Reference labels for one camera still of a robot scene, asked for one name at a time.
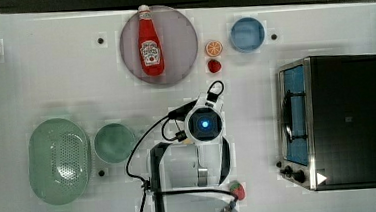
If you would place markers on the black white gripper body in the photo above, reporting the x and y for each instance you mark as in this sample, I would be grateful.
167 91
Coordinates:
210 100

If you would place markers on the grey round plate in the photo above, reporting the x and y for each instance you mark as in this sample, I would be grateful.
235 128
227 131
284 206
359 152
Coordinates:
178 40

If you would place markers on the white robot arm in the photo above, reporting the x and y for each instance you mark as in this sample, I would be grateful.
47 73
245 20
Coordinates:
200 157

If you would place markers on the green oval colander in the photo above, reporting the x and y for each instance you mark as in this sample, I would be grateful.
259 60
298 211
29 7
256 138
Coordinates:
59 161

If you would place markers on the green mug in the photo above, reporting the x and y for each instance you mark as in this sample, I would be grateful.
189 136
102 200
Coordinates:
114 143

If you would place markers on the blue bowl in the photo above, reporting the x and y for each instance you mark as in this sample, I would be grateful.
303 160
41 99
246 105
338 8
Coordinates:
247 35

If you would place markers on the orange half slice toy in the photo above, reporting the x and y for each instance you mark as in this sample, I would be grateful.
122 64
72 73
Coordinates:
213 48

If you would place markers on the small red strawberry toy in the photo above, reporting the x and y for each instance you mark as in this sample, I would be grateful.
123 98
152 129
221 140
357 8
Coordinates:
214 66

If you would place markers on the red ketchup bottle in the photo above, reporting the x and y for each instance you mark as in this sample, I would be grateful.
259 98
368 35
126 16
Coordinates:
150 49

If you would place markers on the silver black toaster oven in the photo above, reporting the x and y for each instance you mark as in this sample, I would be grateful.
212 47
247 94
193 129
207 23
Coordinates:
327 122

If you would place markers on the large red strawberry toy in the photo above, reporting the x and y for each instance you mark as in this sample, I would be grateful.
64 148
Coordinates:
237 189

